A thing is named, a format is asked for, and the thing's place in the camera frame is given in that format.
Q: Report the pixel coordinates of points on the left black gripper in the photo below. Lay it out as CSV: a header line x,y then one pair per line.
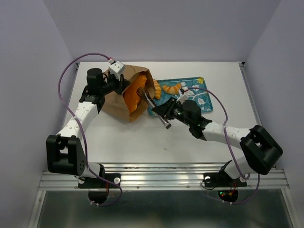
x,y
121,84

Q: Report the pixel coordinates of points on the teal floral tray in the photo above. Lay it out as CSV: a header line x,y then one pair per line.
x,y
201,97

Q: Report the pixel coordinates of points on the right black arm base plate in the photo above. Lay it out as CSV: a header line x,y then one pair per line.
x,y
220,180

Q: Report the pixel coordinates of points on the aluminium front rail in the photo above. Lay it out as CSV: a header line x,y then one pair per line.
x,y
162,176

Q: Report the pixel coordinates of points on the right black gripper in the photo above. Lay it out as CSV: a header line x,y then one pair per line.
x,y
166,108

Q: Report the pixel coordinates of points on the curved fake croissant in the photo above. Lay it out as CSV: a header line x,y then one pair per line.
x,y
172,90

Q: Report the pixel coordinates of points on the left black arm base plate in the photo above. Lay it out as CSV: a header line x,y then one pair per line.
x,y
95,183

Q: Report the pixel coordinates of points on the small fake croissant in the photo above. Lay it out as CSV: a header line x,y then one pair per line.
x,y
158,89

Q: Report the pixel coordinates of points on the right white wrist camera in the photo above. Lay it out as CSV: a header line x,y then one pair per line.
x,y
183,96

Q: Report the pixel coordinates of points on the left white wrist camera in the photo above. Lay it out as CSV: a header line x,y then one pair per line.
x,y
116,68

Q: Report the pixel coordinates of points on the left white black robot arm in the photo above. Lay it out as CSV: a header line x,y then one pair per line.
x,y
67,150

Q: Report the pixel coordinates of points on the large fake croissant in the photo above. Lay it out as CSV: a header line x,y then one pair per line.
x,y
130,96

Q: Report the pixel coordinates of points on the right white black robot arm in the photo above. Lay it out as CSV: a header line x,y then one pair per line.
x,y
231,136

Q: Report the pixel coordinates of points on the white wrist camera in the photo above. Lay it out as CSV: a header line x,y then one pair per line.
x,y
183,96
116,68

